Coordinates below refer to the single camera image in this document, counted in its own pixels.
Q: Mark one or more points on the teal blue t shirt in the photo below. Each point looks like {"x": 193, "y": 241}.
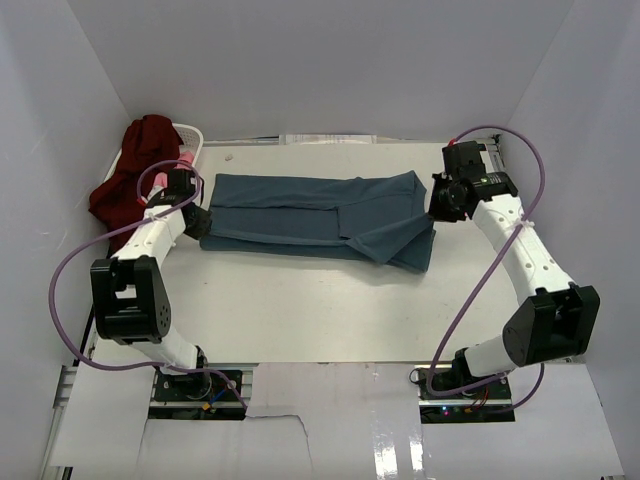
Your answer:
{"x": 376, "y": 220}

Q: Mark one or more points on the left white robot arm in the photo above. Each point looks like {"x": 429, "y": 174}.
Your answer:
{"x": 131, "y": 304}

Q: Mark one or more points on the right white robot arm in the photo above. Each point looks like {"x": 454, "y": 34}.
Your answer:
{"x": 555, "y": 317}

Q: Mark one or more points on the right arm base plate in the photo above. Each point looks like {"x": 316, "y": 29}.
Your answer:
{"x": 488, "y": 404}

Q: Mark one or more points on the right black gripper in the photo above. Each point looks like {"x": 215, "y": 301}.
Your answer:
{"x": 436, "y": 211}

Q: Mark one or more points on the pink t shirt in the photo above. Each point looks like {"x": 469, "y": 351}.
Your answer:
{"x": 161, "y": 179}

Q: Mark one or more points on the dark red t shirt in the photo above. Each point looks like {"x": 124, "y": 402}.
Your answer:
{"x": 146, "y": 142}

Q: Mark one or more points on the paper sheet at back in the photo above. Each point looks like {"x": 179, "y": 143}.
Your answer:
{"x": 327, "y": 139}

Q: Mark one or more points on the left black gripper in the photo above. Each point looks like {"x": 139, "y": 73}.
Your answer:
{"x": 202, "y": 226}

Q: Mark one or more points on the white plastic laundry basket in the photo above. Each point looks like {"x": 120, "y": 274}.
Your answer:
{"x": 192, "y": 140}

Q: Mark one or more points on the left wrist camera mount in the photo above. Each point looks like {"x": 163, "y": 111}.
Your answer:
{"x": 144, "y": 200}

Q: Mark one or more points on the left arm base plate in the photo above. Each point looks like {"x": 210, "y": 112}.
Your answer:
{"x": 203, "y": 397}

